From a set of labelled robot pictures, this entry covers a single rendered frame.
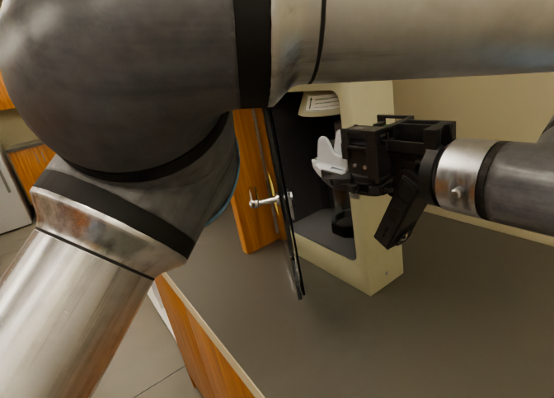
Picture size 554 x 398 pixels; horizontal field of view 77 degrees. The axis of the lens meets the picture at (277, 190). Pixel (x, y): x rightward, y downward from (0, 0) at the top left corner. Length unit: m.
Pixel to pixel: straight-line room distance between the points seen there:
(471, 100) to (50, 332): 0.94
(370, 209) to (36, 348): 0.58
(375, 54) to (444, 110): 0.87
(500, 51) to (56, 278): 0.26
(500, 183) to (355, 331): 0.46
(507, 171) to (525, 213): 0.04
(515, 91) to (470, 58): 0.77
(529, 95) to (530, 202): 0.63
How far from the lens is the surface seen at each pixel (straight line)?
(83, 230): 0.24
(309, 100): 0.74
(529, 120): 0.96
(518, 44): 0.20
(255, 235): 1.00
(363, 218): 0.69
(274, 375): 0.68
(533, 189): 0.33
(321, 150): 0.48
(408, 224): 0.46
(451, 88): 1.02
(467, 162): 0.36
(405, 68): 0.18
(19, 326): 0.25
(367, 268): 0.75
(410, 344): 0.70
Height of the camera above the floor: 1.44
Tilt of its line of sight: 21 degrees down
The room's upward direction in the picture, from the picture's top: 11 degrees counter-clockwise
